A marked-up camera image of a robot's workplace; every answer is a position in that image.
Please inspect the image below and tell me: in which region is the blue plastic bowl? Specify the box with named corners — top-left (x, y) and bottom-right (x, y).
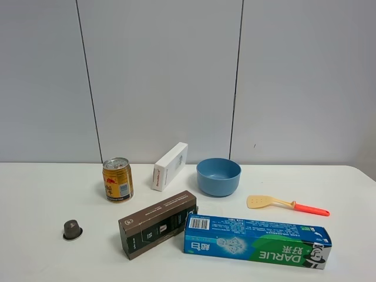
top-left (196, 158), bottom-right (241, 197)

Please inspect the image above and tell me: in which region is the white small carton box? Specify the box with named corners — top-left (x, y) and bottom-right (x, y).
top-left (152, 142), bottom-right (188, 192)

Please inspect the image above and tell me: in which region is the gold energy drink can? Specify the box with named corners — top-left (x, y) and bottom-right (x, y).
top-left (102, 157), bottom-right (134, 203)

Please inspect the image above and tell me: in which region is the brown long carton box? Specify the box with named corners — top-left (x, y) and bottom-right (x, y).
top-left (118, 190), bottom-right (197, 260)

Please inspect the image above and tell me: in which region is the dark coffee capsule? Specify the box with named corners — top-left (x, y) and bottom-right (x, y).
top-left (62, 219), bottom-right (83, 241)

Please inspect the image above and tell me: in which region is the blue green toothpaste box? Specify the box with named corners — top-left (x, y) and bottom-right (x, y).
top-left (183, 214), bottom-right (332, 270)

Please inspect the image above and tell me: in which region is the yellow spatula with orange handle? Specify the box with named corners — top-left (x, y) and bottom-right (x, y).
top-left (246, 195), bottom-right (330, 217)

